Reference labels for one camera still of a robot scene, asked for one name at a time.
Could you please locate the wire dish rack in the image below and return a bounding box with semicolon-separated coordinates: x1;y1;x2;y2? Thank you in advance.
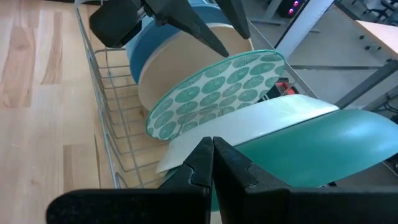
73;0;320;190

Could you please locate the plain teal plate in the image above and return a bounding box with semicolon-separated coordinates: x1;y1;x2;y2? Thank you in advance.
163;108;398;213

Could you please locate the black office chair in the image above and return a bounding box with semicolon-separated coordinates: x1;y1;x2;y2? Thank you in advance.
351;0;398;24

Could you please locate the beige plate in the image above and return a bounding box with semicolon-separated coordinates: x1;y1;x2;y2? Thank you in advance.
137;22;254;112

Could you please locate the plain white plate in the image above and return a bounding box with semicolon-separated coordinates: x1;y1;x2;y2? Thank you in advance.
155;93;340;175

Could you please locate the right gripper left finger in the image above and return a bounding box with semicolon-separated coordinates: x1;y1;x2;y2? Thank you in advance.
157;136;215;189

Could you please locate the light wooden desk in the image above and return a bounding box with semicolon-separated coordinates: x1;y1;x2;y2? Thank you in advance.
355;19;398;55

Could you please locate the grey desk leg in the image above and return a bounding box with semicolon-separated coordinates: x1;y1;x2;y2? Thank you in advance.
334;58;398;110
248;0;289;26

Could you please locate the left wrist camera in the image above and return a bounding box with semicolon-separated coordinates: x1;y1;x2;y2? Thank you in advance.
88;0;144;49

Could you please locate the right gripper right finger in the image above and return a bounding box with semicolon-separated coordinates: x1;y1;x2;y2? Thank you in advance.
213;136;292;190

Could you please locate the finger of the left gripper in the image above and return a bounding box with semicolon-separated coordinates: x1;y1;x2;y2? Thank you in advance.
214;0;251;40
143;0;230;58

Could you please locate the black box with pink lights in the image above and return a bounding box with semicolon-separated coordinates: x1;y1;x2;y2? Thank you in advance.
277;0;308;19

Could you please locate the red black power station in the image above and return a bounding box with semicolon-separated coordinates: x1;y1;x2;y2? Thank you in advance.
264;77;300;102

